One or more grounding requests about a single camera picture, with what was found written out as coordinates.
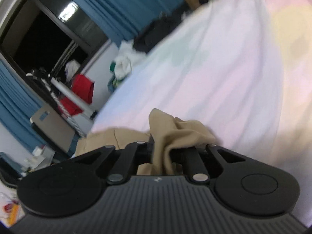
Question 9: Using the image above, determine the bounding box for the white dressing table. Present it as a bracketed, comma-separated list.
[0, 145, 58, 227]

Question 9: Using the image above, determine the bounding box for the white garment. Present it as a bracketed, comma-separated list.
[114, 40, 144, 81]

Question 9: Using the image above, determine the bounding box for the dark window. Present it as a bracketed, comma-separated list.
[0, 0, 113, 98]

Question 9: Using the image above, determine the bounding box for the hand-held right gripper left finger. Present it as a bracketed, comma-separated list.
[69, 136, 156, 185]

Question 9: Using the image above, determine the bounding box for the red cloth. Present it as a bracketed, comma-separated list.
[60, 74, 95, 116]

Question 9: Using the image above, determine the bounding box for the white hanging cloth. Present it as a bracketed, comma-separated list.
[65, 60, 81, 79]

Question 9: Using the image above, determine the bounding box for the wavy blue-framed mirror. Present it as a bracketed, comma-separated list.
[0, 151, 21, 188]

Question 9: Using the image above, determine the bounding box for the tan sweatshirt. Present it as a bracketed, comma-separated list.
[75, 108, 217, 176]

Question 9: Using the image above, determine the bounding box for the blue curtain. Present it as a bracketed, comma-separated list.
[0, 60, 45, 155]
[50, 0, 189, 45]

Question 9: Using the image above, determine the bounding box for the orange box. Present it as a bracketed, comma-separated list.
[2, 199, 21, 227]

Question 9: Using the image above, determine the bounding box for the black sofa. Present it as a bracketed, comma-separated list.
[133, 2, 195, 53]

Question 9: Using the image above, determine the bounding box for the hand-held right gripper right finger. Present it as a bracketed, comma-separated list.
[172, 143, 247, 183]

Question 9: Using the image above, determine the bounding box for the garment steamer stand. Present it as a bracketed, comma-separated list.
[26, 67, 98, 137]

